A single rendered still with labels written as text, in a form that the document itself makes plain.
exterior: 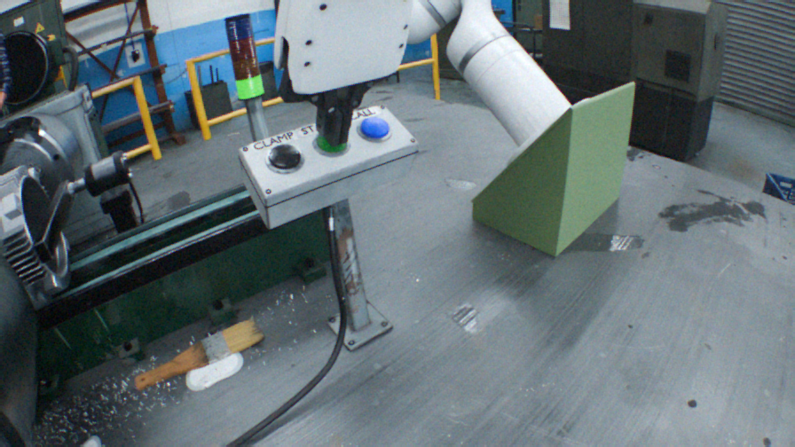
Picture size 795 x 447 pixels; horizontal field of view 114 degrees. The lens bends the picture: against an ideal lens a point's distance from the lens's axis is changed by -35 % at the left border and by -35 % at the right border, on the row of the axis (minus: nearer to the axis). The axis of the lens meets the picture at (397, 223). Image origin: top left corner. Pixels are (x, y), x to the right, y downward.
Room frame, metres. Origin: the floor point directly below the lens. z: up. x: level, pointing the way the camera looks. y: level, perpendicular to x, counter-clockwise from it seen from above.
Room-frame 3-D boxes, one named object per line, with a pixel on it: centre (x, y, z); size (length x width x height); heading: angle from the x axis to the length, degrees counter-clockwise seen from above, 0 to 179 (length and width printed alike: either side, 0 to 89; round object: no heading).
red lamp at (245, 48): (0.87, 0.30, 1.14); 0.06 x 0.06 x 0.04
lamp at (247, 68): (0.87, 0.30, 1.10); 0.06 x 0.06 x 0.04
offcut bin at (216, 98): (4.95, 2.28, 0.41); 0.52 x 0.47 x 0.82; 129
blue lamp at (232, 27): (0.87, 0.30, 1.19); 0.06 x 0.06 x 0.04
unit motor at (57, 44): (0.88, 0.91, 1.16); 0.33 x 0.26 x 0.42; 33
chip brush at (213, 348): (0.34, 0.30, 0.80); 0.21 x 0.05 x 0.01; 123
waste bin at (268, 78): (5.53, 1.68, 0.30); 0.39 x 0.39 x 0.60
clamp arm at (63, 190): (0.42, 0.50, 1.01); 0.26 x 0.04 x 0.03; 33
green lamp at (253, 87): (0.87, 0.30, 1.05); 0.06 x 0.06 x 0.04
